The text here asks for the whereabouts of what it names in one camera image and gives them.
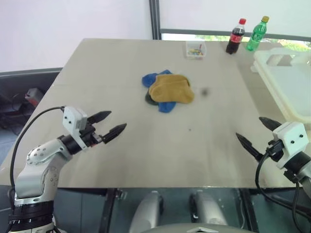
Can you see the white plastic bin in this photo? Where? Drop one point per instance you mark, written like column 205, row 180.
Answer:
column 291, row 82

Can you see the green soda bottle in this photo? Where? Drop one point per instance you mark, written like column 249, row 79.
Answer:
column 256, row 36

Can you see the black table frame leg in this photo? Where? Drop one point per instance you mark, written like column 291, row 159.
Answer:
column 249, row 211
column 110, row 208

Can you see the clear box with colourful bits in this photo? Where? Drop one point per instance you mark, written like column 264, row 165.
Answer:
column 196, row 49

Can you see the grey robot torso edge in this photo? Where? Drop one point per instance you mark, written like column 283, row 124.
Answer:
column 196, row 228

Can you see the dark green sock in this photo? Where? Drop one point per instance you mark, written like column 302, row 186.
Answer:
column 149, row 99

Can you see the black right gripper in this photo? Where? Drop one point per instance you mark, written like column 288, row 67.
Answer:
column 274, row 149

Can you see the blue sock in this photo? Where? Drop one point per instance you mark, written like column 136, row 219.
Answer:
column 167, row 106
column 149, row 79

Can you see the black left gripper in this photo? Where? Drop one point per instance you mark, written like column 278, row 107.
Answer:
column 88, row 138

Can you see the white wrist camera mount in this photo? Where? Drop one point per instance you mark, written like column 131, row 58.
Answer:
column 291, row 138
column 71, row 119

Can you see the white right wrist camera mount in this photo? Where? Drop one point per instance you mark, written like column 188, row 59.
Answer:
column 291, row 138

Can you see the dark window frame post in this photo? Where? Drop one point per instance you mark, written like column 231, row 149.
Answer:
column 155, row 19

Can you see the grey rounded robot leg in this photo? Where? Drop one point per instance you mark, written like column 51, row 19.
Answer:
column 147, row 211
column 209, row 211

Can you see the cola bottle with red cap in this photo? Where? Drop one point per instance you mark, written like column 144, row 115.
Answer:
column 234, row 38

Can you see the mustard yellow sock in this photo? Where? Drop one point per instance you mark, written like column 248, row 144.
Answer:
column 171, row 88

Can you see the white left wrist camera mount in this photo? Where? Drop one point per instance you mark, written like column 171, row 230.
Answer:
column 71, row 119

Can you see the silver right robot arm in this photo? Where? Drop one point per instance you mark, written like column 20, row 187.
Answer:
column 300, row 165

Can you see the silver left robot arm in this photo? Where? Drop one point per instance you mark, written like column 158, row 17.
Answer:
column 39, row 167

